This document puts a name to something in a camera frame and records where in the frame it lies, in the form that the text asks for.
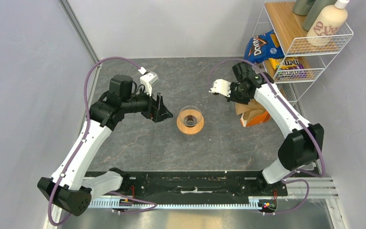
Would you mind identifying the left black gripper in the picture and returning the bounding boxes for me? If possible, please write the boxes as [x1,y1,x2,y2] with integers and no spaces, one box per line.
[122,84,173,122]

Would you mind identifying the clear glass dripper cone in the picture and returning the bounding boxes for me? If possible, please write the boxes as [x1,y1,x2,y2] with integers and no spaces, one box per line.
[178,105,203,127]

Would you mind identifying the round wooden dripper stand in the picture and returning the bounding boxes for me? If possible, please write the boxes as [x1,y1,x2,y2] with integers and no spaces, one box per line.
[176,109,205,135]

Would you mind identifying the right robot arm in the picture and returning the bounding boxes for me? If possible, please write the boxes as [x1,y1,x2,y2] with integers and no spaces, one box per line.
[228,62,324,195]

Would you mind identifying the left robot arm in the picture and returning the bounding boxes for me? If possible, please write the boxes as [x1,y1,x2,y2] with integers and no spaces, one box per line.
[37,72,173,216]

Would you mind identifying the blue Doritos chip bag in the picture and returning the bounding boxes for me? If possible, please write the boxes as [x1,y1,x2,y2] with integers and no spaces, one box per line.
[243,30,285,63]

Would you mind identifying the yellow M&M candy bag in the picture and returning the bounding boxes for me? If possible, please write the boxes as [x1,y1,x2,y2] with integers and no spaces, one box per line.
[268,57,307,79]

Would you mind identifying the dark green bottle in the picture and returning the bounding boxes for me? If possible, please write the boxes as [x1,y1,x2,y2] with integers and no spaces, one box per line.
[292,0,315,16]

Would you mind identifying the cream lotion pump bottle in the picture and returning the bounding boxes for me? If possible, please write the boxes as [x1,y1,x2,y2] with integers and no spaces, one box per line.
[306,0,349,47]

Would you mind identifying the grey green bottle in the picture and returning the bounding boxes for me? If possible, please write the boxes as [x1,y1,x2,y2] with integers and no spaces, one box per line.
[302,0,336,31]

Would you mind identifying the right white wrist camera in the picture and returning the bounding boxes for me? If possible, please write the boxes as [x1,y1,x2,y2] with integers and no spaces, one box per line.
[209,79,231,97]

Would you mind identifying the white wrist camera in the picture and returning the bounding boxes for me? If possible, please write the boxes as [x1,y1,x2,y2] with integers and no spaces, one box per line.
[138,67,159,96]
[209,79,231,97]

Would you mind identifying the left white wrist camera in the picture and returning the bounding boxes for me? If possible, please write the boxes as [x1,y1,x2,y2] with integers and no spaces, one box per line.
[138,67,159,96]

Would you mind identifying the white wire shelf rack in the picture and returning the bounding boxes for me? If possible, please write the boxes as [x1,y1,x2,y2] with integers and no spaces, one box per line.
[254,0,354,105]

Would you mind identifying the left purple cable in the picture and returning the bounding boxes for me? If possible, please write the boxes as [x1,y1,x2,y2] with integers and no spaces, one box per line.
[47,56,146,227]

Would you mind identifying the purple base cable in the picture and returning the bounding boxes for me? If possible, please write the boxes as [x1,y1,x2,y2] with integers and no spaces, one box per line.
[109,191,158,216]

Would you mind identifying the aluminium corner frame rail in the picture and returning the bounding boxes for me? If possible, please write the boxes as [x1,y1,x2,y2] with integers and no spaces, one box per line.
[58,0,99,62]

